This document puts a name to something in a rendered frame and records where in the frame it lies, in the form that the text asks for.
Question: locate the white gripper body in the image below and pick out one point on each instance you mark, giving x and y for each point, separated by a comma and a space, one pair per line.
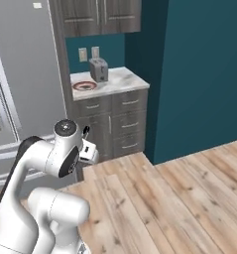
91, 159

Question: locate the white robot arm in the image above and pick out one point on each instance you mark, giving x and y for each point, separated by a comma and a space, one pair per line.
17, 225

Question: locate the red-brown round plate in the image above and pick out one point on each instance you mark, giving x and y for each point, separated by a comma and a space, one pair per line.
85, 85

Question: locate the grey wood base cupboard door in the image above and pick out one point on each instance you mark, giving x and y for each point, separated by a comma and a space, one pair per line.
100, 139

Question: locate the grey wood drawer front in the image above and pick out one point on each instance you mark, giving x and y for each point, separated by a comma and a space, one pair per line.
92, 105
130, 145
130, 101
130, 124

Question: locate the grey wood side panel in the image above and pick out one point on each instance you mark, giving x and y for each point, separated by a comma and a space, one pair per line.
64, 82

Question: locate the grey toaster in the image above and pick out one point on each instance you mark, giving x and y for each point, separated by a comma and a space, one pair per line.
98, 69

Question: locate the grey steel fridge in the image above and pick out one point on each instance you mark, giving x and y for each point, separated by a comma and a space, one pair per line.
30, 66

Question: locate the beige wall socket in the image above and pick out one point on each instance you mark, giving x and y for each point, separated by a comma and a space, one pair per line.
95, 52
82, 54

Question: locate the grey wood wall cupboard door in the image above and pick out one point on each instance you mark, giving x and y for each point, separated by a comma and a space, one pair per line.
80, 16
121, 15

